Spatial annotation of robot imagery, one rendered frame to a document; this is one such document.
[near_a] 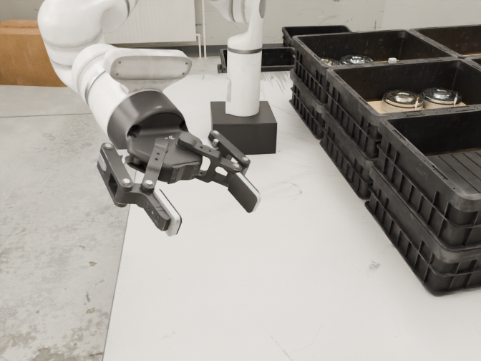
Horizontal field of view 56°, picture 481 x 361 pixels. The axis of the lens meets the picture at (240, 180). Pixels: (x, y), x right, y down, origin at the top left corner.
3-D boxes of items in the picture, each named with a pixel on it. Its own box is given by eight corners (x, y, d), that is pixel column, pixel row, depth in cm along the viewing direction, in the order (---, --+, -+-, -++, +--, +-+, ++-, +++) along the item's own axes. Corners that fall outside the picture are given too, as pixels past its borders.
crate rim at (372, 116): (373, 127, 95) (376, 117, 93) (323, 76, 119) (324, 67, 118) (539, 110, 101) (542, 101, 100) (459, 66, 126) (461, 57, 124)
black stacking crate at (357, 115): (367, 165, 100) (376, 119, 94) (321, 110, 124) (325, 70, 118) (522, 147, 107) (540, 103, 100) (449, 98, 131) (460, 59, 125)
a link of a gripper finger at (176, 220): (154, 207, 40) (176, 237, 38) (147, 208, 39) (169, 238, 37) (160, 188, 38) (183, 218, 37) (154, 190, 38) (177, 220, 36)
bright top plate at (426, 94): (436, 105, 116) (436, 103, 115) (413, 91, 124) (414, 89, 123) (469, 101, 118) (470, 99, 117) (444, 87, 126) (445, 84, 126)
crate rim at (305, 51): (323, 76, 119) (324, 67, 118) (290, 43, 143) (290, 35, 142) (459, 66, 126) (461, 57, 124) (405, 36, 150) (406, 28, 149)
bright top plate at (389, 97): (397, 109, 114) (398, 107, 113) (376, 94, 122) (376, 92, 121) (431, 104, 116) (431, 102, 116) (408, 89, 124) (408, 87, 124)
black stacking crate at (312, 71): (320, 109, 124) (324, 69, 118) (288, 72, 149) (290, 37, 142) (449, 97, 131) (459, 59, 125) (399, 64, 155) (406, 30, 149)
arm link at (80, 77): (98, 139, 52) (80, 79, 46) (48, 69, 60) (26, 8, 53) (151, 117, 55) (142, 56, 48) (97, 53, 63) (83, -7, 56)
